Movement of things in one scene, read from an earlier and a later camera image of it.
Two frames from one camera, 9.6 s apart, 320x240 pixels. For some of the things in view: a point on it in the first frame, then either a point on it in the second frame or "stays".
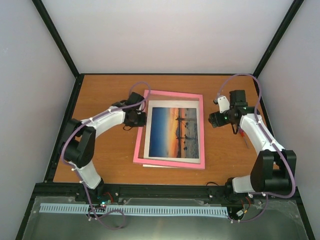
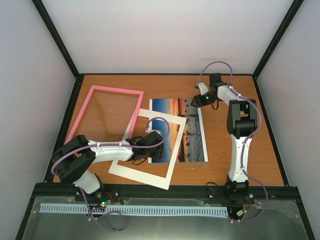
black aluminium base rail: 53,190 stays
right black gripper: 215,121 to 198,102
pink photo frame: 152,94 to 91,91
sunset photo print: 174,133 to 192,147
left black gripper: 141,122 to 158,153
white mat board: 169,104 to 145,178
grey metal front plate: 252,220 stays
